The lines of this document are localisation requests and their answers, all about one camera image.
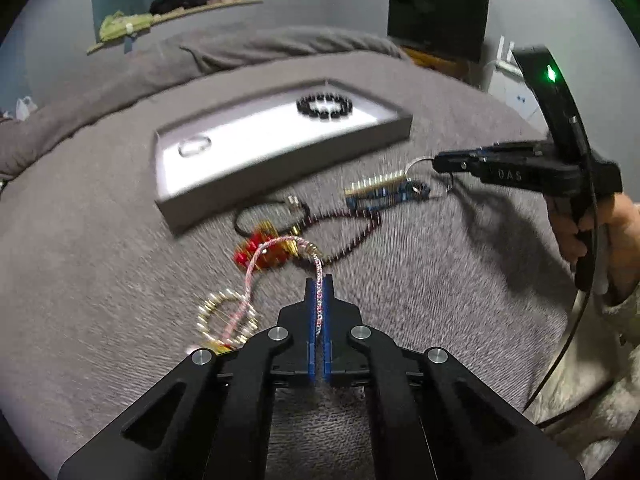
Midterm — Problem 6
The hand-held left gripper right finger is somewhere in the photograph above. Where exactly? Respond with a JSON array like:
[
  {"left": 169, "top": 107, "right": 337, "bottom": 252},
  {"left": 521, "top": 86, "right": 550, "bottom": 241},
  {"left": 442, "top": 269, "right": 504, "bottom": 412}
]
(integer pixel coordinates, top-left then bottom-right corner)
[{"left": 323, "top": 274, "right": 586, "bottom": 480}]

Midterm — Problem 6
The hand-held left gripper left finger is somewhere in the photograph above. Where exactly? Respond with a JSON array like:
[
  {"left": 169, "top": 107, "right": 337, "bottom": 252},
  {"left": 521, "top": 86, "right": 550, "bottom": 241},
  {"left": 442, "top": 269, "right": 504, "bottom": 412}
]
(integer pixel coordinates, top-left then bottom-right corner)
[{"left": 57, "top": 278, "right": 318, "bottom": 480}]

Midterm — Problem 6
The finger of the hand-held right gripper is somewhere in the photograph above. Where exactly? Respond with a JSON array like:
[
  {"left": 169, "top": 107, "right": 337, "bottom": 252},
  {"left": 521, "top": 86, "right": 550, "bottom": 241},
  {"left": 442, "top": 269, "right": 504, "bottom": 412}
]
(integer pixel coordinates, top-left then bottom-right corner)
[
  {"left": 467, "top": 143, "right": 540, "bottom": 157},
  {"left": 432, "top": 151, "right": 489, "bottom": 177}
]

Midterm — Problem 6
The silver ring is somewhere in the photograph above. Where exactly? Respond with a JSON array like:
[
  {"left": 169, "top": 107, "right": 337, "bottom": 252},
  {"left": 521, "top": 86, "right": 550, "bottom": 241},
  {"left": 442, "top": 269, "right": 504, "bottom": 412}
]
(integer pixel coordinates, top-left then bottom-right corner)
[{"left": 405, "top": 156, "right": 457, "bottom": 195}]

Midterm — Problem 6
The pink braided cord bracelet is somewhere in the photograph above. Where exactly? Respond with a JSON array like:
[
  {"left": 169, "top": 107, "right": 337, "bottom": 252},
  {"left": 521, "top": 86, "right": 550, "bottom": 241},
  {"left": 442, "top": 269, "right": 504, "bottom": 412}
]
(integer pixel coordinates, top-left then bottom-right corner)
[{"left": 220, "top": 236, "right": 324, "bottom": 352}]

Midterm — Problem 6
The dark red bead bracelet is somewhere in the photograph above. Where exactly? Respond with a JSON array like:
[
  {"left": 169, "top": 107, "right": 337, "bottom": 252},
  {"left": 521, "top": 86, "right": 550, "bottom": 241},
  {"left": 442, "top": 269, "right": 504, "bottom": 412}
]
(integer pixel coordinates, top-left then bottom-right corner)
[{"left": 300, "top": 210, "right": 384, "bottom": 267}]

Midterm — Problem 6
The gold pearl hairpin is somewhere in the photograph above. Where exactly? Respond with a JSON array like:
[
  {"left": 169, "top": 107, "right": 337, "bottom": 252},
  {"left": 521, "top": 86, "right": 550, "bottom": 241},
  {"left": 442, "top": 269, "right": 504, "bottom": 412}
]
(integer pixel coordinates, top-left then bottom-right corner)
[{"left": 345, "top": 172, "right": 409, "bottom": 196}]

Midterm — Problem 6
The red bead brooch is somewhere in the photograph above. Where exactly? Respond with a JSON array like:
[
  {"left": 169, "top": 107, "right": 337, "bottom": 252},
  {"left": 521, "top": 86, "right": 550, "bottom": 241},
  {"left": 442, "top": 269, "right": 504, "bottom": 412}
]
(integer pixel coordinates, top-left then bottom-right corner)
[{"left": 233, "top": 222, "right": 301, "bottom": 267}]

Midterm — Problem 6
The blue bead bracelet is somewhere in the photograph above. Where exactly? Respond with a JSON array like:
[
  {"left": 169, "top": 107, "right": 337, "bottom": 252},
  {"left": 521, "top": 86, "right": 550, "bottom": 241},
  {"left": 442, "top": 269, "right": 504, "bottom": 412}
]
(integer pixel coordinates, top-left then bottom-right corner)
[{"left": 345, "top": 180, "right": 431, "bottom": 214}]

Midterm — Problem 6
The round pearl hair clip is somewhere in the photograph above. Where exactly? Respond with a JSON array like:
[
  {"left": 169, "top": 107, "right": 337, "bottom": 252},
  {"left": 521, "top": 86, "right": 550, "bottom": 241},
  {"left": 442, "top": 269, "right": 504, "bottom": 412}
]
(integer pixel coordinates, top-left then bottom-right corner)
[{"left": 196, "top": 289, "right": 259, "bottom": 354}]

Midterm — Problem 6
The black hair tie with charm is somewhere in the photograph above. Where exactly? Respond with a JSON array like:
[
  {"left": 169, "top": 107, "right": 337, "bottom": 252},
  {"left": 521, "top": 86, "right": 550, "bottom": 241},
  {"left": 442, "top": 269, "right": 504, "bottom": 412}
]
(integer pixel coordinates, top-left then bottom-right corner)
[{"left": 234, "top": 196, "right": 311, "bottom": 237}]

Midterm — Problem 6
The grey shallow tray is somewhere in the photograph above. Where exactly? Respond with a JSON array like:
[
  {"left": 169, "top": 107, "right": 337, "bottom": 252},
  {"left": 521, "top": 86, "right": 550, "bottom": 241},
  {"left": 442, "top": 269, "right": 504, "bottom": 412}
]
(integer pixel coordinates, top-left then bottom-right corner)
[{"left": 152, "top": 78, "right": 414, "bottom": 237}]

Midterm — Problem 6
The person's right hand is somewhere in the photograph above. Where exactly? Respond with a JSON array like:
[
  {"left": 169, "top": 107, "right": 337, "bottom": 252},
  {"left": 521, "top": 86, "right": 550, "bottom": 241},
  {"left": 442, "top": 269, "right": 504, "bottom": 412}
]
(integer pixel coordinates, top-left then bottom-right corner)
[{"left": 547, "top": 192, "right": 640, "bottom": 302}]

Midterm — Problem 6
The white router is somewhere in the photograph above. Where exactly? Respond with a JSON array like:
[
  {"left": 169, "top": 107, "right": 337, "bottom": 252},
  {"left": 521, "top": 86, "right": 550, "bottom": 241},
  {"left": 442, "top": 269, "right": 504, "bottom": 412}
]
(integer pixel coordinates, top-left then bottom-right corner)
[{"left": 492, "top": 35, "right": 523, "bottom": 74}]

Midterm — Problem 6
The wooden stand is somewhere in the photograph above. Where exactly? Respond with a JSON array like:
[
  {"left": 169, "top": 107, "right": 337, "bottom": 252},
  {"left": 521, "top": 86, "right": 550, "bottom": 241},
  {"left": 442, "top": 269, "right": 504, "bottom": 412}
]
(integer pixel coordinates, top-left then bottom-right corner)
[{"left": 400, "top": 45, "right": 472, "bottom": 82}]

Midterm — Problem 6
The black monitor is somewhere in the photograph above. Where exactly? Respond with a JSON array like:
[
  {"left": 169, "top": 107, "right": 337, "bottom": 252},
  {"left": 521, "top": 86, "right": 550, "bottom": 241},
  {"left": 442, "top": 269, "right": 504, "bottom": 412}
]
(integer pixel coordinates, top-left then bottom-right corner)
[{"left": 387, "top": 0, "right": 491, "bottom": 64}]

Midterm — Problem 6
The silver bangle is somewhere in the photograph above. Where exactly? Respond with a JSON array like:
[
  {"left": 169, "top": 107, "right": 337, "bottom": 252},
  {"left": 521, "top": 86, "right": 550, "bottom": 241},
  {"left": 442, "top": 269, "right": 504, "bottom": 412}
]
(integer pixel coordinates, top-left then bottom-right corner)
[{"left": 177, "top": 135, "right": 212, "bottom": 158}]

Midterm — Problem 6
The grey textured blanket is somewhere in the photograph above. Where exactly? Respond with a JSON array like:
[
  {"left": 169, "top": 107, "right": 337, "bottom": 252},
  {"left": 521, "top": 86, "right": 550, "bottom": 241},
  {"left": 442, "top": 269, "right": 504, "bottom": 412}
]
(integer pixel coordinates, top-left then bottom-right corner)
[{"left": 0, "top": 52, "right": 601, "bottom": 480}]

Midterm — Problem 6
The grey quilt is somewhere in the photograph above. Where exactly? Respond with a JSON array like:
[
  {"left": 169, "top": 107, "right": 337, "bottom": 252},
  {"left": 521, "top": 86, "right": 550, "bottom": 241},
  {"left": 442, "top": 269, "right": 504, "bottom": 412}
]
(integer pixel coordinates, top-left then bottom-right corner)
[{"left": 0, "top": 25, "right": 412, "bottom": 177}]

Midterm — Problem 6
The black fluffy item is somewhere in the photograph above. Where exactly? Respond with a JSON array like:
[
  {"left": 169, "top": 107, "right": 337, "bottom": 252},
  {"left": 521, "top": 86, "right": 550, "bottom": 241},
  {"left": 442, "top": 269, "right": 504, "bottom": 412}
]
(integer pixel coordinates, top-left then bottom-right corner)
[{"left": 150, "top": 0, "right": 207, "bottom": 15}]

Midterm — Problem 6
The green cloth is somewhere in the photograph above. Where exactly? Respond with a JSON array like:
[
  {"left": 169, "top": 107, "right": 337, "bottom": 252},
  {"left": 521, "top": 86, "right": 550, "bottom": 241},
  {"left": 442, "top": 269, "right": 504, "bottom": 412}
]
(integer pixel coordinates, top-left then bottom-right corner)
[{"left": 98, "top": 10, "right": 154, "bottom": 44}]

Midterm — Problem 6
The black bead bracelet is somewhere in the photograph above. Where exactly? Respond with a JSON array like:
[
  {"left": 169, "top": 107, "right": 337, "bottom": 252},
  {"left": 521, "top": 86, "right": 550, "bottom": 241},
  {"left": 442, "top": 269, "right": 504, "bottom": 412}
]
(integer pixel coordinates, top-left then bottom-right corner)
[{"left": 296, "top": 92, "right": 355, "bottom": 122}]

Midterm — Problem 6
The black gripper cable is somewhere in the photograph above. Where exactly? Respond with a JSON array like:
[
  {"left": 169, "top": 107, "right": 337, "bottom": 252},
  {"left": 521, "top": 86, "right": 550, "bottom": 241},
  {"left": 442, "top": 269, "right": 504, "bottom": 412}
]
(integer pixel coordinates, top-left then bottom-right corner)
[{"left": 522, "top": 175, "right": 610, "bottom": 428}]

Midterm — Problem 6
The wooden wall shelf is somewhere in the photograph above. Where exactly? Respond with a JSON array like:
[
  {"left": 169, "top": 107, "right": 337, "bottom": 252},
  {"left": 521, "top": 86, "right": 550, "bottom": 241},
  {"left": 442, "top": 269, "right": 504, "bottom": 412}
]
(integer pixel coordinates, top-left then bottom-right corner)
[{"left": 86, "top": 0, "right": 264, "bottom": 56}]

